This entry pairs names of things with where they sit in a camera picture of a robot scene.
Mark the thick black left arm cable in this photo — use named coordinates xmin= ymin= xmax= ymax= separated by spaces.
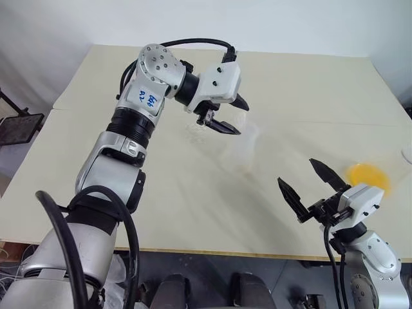
xmin=34 ymin=185 xmax=140 ymax=309

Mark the black metal rack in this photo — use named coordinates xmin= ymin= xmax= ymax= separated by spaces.
xmin=0 ymin=87 xmax=45 ymax=146

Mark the translucent plastic bag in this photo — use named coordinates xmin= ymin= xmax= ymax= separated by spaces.
xmin=102 ymin=253 xmax=130 ymax=294

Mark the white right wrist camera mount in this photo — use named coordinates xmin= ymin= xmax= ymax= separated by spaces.
xmin=339 ymin=182 xmax=386 ymax=231

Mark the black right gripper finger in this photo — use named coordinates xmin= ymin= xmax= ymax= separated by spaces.
xmin=277 ymin=176 xmax=310 ymax=223
xmin=309 ymin=158 xmax=351 ymax=194

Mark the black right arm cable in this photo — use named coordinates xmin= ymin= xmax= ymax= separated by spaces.
xmin=323 ymin=223 xmax=348 ymax=309

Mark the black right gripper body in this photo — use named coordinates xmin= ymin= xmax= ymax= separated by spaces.
xmin=302 ymin=191 xmax=354 ymax=232

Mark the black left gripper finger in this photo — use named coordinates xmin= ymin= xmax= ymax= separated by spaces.
xmin=207 ymin=118 xmax=242 ymax=136
xmin=230 ymin=92 xmax=250 ymax=112

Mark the cup of orange liquid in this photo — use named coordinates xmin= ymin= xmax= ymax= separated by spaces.
xmin=343 ymin=162 xmax=393 ymax=198

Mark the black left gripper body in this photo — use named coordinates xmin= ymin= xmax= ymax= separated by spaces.
xmin=196 ymin=101 xmax=223 ymax=127

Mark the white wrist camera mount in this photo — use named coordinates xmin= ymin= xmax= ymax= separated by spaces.
xmin=185 ymin=61 xmax=241 ymax=113
xmin=339 ymin=182 xmax=386 ymax=231

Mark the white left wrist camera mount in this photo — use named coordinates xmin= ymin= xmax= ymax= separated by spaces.
xmin=185 ymin=61 xmax=241 ymax=113

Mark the small dark rounded shape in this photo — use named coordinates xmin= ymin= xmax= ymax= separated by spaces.
xmin=297 ymin=292 xmax=326 ymax=309

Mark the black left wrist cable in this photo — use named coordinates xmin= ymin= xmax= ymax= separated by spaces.
xmin=158 ymin=38 xmax=239 ymax=64

